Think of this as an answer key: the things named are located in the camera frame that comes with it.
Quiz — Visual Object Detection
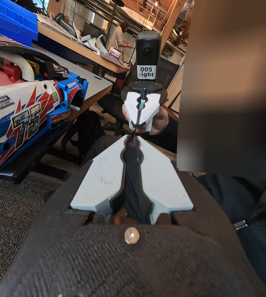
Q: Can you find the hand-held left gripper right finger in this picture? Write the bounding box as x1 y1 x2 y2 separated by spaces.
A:
135 136 194 225

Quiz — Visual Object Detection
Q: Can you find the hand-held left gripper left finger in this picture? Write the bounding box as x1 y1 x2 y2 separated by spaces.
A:
70 135 130 213

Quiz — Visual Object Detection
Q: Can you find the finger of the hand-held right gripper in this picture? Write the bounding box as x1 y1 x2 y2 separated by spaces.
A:
124 92 143 131
139 93 161 133

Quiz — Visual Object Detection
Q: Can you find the blue white brick race car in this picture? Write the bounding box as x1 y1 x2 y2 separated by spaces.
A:
0 27 88 182

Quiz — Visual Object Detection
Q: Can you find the grey desk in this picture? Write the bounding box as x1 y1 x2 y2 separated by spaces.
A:
0 43 114 189

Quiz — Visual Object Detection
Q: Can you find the tan desk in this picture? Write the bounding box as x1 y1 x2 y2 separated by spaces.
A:
37 22 130 74

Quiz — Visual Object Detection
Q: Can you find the person's right hand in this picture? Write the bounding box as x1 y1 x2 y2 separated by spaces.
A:
122 103 169 136

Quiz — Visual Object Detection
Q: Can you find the black floor lamp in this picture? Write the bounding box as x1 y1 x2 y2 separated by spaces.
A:
106 0 125 47

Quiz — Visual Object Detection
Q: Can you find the black backpack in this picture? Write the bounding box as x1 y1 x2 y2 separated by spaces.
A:
62 110 106 159

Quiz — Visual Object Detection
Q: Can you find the grey and black tool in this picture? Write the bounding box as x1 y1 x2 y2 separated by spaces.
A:
81 32 109 55

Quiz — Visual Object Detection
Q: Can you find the blue plastic bin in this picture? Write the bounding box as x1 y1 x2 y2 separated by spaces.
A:
0 0 39 46

